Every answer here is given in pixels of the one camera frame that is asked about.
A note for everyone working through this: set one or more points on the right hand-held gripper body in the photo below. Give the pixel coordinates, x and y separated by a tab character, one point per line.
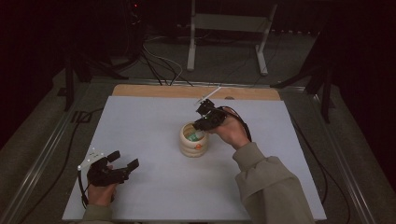
213	116

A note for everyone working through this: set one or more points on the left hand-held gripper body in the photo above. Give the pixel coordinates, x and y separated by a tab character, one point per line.
106	176

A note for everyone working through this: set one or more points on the green and white tube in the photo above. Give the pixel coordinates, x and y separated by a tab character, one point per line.
194	137

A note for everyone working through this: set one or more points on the cream duck pen holder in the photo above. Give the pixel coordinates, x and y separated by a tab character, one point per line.
186	149

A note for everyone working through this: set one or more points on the person's left hand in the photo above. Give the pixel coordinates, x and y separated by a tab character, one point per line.
101	194

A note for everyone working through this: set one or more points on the person's right hand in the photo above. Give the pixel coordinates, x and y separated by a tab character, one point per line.
233	132

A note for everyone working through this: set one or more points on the white table cover sheet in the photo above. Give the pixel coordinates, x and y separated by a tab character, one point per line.
149	124

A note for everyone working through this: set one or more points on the black tripod stand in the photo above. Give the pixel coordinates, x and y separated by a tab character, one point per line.
325	93
70	84

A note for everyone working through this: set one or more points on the grey metal stand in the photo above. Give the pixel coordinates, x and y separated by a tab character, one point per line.
229	22

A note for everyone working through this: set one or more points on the metal floor rail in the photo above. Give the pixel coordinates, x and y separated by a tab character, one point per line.
37	161
345	168

